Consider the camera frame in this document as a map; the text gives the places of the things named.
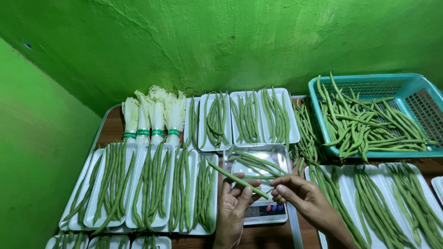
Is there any person's right hand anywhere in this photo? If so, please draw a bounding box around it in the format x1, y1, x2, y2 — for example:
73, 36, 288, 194
270, 175, 330, 222

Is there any person's left hand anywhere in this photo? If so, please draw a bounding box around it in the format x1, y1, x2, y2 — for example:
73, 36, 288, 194
214, 172, 262, 244

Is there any white foam tray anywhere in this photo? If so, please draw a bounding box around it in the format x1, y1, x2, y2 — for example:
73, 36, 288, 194
130, 235, 172, 249
257, 87, 301, 145
45, 233, 90, 249
198, 92, 233, 152
341, 164, 410, 249
431, 176, 443, 205
229, 90, 266, 145
183, 97, 202, 151
125, 143, 176, 229
58, 148, 105, 232
84, 142, 140, 229
87, 235, 131, 249
379, 162, 443, 249
162, 148, 200, 233
304, 165, 368, 249
188, 152, 219, 236

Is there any bunch of green beans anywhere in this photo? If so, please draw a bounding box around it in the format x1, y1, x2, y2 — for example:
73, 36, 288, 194
386, 161, 443, 249
91, 139, 136, 236
260, 86, 291, 150
132, 141, 173, 232
188, 96, 201, 150
95, 235, 126, 249
230, 90, 261, 144
192, 155, 216, 233
353, 165, 416, 249
141, 234, 157, 249
309, 162, 371, 249
168, 140, 192, 233
64, 154, 104, 225
51, 231, 86, 249
201, 91, 230, 149

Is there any digital kitchen scale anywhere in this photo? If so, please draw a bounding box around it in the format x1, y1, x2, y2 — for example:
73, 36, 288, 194
242, 193, 288, 226

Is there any clear plastic weighing tray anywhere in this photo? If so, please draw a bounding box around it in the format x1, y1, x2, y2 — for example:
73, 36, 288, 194
223, 143, 293, 195

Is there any loose pile of green beans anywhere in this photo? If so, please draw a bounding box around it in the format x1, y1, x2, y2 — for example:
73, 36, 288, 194
290, 98, 326, 175

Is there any heap of green beans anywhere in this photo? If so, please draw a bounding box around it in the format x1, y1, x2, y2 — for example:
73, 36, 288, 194
316, 71, 438, 162

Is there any banded white cabbage bundle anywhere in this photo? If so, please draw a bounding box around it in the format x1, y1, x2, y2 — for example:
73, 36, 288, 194
134, 90, 152, 146
121, 97, 140, 143
148, 85, 167, 146
165, 91, 188, 148

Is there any teal plastic basket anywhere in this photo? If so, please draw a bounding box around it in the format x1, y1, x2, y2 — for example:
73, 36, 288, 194
308, 73, 443, 159

